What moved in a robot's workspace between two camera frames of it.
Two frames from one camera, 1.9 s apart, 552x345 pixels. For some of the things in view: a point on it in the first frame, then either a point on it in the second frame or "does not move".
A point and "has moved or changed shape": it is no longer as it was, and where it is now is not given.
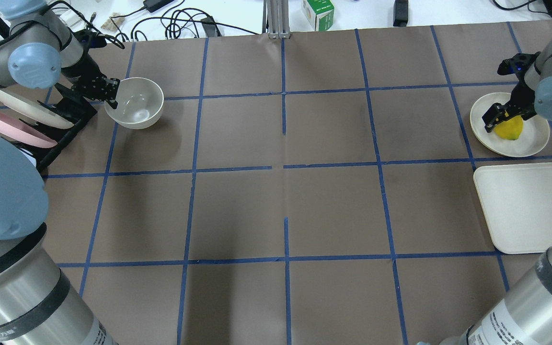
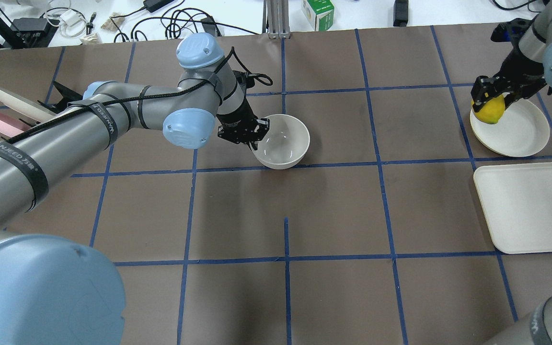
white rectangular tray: [523, 205] does not move
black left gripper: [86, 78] → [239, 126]
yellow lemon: [511, 129] has moved or changed shape
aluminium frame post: [276, 18] does not move
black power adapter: [154, 5] does not move
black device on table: [400, 13] does not move
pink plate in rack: [13, 128] does not move
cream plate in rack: [30, 109] does not move
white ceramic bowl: [140, 103] has moved or changed shape
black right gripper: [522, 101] → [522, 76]
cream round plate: [534, 135] does not move
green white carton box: [319, 14] does not move
